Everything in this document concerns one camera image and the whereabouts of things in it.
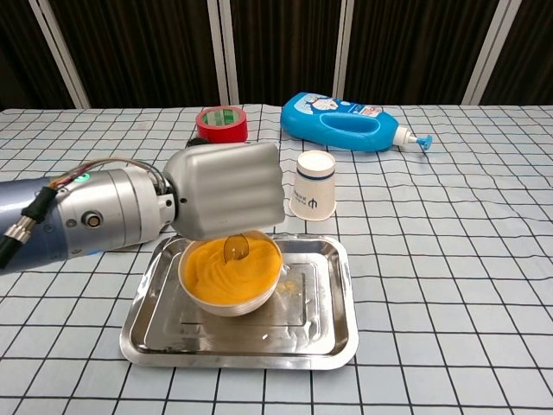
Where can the red tape roll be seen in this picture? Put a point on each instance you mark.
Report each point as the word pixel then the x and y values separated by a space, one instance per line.
pixel 220 129

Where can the rectangular stainless steel tray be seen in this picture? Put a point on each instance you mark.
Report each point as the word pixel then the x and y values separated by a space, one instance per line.
pixel 302 320

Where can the bowl of orange puree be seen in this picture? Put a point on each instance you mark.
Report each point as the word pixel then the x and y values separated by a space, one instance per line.
pixel 233 283

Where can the translucent grey plastic spoon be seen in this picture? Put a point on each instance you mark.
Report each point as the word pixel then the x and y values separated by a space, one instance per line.
pixel 235 248

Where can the white screen frame post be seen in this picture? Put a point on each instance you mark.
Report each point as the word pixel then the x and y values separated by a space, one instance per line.
pixel 222 52
pixel 486 52
pixel 60 52
pixel 345 52

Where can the blue detergent bottle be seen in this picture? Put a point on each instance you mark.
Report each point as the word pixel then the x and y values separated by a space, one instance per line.
pixel 302 123

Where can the black ribbed partition screen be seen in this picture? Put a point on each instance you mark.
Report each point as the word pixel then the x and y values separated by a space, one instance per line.
pixel 151 43

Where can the white paper cup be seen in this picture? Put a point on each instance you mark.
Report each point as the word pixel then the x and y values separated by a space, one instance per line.
pixel 313 190

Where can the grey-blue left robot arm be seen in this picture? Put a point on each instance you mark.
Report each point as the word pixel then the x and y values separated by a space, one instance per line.
pixel 108 207

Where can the white grid-patterned tablecloth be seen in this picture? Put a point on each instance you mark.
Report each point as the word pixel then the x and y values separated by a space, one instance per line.
pixel 432 259

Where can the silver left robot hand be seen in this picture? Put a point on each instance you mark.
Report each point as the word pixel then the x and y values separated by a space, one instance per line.
pixel 229 190

